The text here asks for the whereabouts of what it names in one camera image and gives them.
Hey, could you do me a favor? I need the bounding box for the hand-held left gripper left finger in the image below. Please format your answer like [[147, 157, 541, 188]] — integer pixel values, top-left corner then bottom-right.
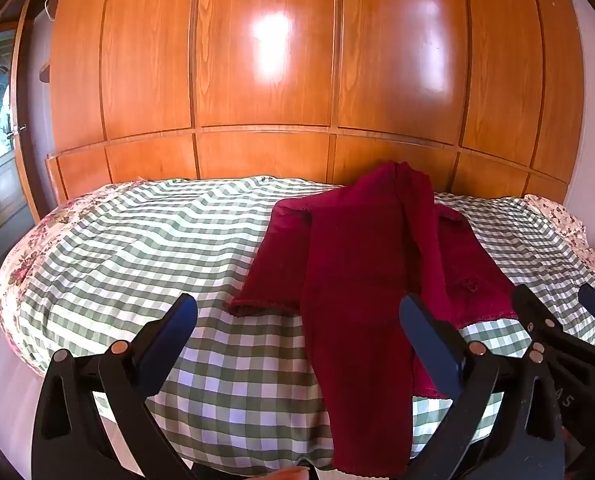
[[31, 293, 198, 480]]

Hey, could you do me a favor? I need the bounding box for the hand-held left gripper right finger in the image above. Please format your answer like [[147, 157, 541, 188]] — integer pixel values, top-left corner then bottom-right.
[[399, 293, 565, 480]]

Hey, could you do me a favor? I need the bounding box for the dark red knit sweater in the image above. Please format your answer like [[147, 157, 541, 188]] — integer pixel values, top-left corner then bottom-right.
[[228, 161, 521, 477]]

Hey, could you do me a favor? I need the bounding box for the green white checked blanket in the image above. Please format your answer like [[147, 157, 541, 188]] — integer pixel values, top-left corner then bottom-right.
[[18, 175, 595, 477]]

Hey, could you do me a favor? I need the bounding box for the floral bedspread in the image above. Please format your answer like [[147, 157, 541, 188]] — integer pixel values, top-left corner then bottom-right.
[[0, 177, 595, 377]]

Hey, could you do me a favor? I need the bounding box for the wooden wardrobe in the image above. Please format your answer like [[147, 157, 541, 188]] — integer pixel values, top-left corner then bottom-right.
[[44, 0, 587, 212]]

